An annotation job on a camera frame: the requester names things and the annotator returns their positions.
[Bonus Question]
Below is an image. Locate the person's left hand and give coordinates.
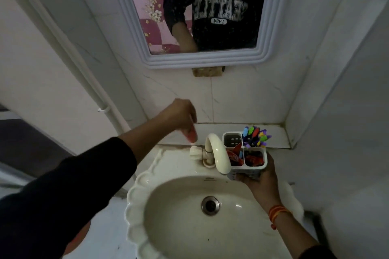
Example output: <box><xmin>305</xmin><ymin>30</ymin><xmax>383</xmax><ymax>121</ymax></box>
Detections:
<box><xmin>156</xmin><ymin>99</ymin><xmax>199</xmax><ymax>144</ymax></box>

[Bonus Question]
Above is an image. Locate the person's right hand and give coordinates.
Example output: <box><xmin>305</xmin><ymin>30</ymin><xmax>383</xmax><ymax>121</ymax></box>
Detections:
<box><xmin>235</xmin><ymin>150</ymin><xmax>282</xmax><ymax>209</ymax></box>

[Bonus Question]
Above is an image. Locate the white plastic toothbrush caddy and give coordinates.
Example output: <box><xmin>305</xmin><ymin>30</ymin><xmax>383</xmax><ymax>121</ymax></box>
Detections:
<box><xmin>221</xmin><ymin>131</ymin><xmax>269</xmax><ymax>181</ymax></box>

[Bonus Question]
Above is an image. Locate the person's right forearm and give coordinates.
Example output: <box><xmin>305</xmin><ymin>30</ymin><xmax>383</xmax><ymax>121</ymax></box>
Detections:
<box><xmin>269</xmin><ymin>207</ymin><xmax>323</xmax><ymax>259</ymax></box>

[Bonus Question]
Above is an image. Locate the person's left forearm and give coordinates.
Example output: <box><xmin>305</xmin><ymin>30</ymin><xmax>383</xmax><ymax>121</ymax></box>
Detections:
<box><xmin>118</xmin><ymin>113</ymin><xmax>171</xmax><ymax>166</ymax></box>

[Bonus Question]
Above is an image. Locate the dark red toothpaste tube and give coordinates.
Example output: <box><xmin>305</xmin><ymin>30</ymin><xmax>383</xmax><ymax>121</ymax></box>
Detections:
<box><xmin>244</xmin><ymin>150</ymin><xmax>264</xmax><ymax>167</ymax></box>

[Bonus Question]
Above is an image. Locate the bunch of colourful toothbrushes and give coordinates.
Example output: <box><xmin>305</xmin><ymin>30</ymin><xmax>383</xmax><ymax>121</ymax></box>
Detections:
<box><xmin>242</xmin><ymin>126</ymin><xmax>272</xmax><ymax>150</ymax></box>

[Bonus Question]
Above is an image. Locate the cream plastic faucet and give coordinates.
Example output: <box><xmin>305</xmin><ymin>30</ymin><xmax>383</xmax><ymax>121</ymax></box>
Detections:
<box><xmin>189</xmin><ymin>133</ymin><xmax>232</xmax><ymax>175</ymax></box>

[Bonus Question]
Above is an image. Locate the red thread wristband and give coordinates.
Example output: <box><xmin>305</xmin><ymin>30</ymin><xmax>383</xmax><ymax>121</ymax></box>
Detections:
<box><xmin>268</xmin><ymin>205</ymin><xmax>293</xmax><ymax>231</ymax></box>

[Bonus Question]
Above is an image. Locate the wooden mounting block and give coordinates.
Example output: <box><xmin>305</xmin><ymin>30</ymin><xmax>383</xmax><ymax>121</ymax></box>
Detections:
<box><xmin>191</xmin><ymin>66</ymin><xmax>225</xmax><ymax>77</ymax></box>

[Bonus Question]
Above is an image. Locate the metal sink drain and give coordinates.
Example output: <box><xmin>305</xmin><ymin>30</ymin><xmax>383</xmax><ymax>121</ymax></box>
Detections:
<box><xmin>201</xmin><ymin>196</ymin><xmax>221</xmax><ymax>216</ymax></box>

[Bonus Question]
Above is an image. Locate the cream scalloped wash basin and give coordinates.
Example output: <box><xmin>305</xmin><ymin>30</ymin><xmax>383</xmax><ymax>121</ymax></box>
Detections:
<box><xmin>124</xmin><ymin>146</ymin><xmax>305</xmax><ymax>259</ymax></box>

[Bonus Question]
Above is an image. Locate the black right sleeve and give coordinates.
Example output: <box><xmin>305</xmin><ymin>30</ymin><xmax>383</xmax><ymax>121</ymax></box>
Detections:
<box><xmin>300</xmin><ymin>244</ymin><xmax>338</xmax><ymax>259</ymax></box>

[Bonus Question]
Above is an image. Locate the black sleeve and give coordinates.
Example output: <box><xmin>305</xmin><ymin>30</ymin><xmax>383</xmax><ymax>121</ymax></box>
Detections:
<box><xmin>300</xmin><ymin>244</ymin><xmax>338</xmax><ymax>259</ymax></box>
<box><xmin>0</xmin><ymin>136</ymin><xmax>138</xmax><ymax>259</ymax></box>

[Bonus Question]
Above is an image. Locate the black left sleeve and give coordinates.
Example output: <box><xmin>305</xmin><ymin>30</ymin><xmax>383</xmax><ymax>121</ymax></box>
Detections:
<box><xmin>0</xmin><ymin>136</ymin><xmax>138</xmax><ymax>259</ymax></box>

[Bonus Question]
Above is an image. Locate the red bucket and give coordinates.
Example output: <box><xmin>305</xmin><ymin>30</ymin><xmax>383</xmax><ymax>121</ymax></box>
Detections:
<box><xmin>63</xmin><ymin>219</ymin><xmax>92</xmax><ymax>255</ymax></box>

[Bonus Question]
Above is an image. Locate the white wall pipe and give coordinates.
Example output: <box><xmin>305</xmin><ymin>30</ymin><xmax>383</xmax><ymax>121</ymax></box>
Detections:
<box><xmin>0</xmin><ymin>0</ymin><xmax>132</xmax><ymax>135</ymax></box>

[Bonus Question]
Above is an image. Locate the white framed wall mirror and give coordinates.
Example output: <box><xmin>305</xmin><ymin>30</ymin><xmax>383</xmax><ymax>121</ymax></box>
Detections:
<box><xmin>98</xmin><ymin>0</ymin><xmax>299</xmax><ymax>70</ymax></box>

